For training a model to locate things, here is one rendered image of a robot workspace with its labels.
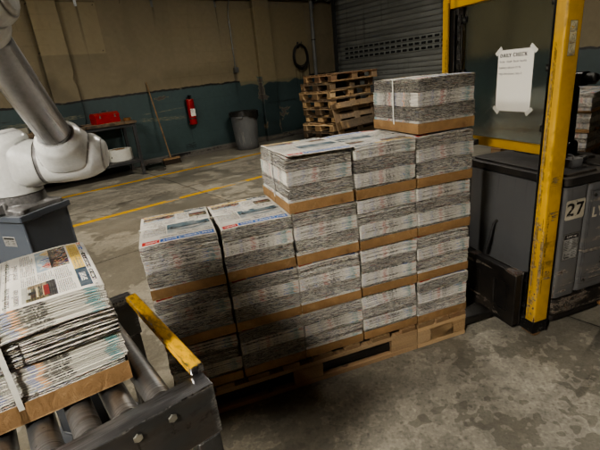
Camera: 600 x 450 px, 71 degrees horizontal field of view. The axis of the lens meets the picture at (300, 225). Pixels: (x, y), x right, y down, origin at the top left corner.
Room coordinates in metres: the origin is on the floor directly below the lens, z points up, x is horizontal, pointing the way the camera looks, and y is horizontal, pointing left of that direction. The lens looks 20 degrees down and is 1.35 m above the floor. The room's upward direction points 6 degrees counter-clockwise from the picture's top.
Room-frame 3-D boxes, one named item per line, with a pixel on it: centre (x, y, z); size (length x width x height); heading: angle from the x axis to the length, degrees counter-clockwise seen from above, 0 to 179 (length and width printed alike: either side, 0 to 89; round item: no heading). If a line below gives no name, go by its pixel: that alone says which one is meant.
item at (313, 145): (1.77, -0.05, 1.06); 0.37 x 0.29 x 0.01; 19
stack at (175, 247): (1.75, 0.09, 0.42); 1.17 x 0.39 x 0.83; 107
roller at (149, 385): (0.84, 0.44, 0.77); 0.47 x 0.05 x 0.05; 36
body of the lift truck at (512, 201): (2.21, -1.38, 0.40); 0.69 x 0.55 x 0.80; 17
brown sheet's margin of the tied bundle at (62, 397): (0.79, 0.51, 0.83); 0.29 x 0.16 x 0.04; 32
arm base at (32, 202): (1.45, 0.98, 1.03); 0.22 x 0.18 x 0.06; 159
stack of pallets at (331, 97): (8.46, -1.02, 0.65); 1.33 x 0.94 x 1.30; 130
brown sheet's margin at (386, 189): (1.88, -0.33, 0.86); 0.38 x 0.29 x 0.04; 18
